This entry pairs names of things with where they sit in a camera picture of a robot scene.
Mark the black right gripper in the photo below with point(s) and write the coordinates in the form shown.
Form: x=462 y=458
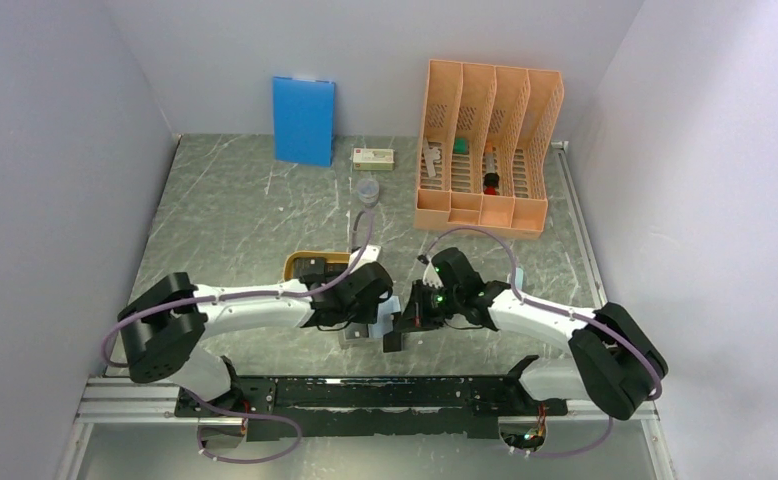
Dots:
x=417 y=316

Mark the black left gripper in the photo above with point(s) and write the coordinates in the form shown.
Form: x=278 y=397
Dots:
x=369 y=315

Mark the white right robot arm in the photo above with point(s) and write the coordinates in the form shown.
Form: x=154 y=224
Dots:
x=609 y=359

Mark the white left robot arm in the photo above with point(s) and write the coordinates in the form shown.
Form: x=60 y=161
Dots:
x=163 y=329

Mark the stack of black cards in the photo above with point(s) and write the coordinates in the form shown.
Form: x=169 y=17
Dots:
x=316 y=269

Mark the orange oval plastic tray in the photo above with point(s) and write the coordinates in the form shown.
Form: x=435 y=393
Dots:
x=337 y=256

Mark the light blue eraser bar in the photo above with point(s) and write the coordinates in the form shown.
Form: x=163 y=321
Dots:
x=517 y=278

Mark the clear round plastic jar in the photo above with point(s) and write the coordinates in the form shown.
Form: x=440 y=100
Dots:
x=367 y=191

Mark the black red stamp knob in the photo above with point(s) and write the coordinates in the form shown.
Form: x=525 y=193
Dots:
x=491 y=183

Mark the small green white carton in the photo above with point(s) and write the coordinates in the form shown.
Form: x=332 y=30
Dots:
x=373 y=159

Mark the orange grey utility knife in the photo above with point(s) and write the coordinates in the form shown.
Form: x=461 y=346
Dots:
x=489 y=158

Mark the green eraser block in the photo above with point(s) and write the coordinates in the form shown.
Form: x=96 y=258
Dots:
x=461 y=146

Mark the peach desk file organizer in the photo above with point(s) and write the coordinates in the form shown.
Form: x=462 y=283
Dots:
x=484 y=138

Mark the blue upright box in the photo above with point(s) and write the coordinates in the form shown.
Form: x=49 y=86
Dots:
x=303 y=120

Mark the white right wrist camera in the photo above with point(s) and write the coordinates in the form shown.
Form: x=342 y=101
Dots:
x=430 y=276

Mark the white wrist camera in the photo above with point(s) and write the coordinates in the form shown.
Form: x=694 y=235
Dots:
x=430 y=276
x=365 y=254

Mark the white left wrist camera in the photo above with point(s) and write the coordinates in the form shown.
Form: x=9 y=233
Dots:
x=365 y=254

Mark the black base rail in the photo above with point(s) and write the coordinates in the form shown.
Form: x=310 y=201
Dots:
x=412 y=405

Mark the grey metal bracket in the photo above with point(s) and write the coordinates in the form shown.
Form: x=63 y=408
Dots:
x=431 y=154

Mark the aluminium frame rail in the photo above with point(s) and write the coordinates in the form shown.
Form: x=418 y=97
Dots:
x=118 y=401

